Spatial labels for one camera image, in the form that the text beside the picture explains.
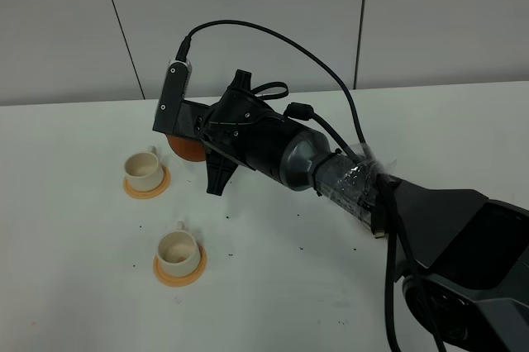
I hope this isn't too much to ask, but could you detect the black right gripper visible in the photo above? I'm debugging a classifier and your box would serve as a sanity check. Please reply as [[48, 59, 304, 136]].
[[202, 69, 301, 196]]

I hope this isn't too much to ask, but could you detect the white teacup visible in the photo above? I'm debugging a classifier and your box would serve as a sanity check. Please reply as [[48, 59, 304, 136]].
[[124, 146, 164, 193], [157, 221, 202, 278]]

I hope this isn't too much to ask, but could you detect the orange saucer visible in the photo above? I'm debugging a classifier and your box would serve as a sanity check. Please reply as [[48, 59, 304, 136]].
[[122, 165, 171, 199], [153, 244, 207, 288]]

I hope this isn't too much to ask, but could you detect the orange saucer far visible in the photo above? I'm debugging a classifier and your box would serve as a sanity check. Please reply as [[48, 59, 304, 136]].
[[122, 165, 171, 199]]

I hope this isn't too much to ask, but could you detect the black camera cable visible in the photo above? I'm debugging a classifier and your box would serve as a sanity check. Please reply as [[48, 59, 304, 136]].
[[174, 19, 447, 352]]

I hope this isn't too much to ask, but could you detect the orange saucer near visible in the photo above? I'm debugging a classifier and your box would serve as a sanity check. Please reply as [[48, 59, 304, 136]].
[[153, 244, 207, 288]]

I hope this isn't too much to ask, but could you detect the brown clay teapot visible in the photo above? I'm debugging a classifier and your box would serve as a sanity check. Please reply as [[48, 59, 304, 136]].
[[166, 135, 206, 162]]

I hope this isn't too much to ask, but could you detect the white teacup far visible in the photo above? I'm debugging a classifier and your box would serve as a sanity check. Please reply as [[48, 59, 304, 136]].
[[124, 146, 164, 193]]

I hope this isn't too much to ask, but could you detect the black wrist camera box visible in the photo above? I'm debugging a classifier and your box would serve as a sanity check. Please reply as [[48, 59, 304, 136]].
[[153, 60, 214, 143]]

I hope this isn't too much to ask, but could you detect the white teacup near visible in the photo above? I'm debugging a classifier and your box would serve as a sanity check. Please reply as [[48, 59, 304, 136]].
[[157, 221, 202, 278]]

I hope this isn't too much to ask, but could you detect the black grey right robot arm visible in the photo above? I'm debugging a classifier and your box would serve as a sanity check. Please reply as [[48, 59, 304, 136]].
[[193, 71, 528, 351]]

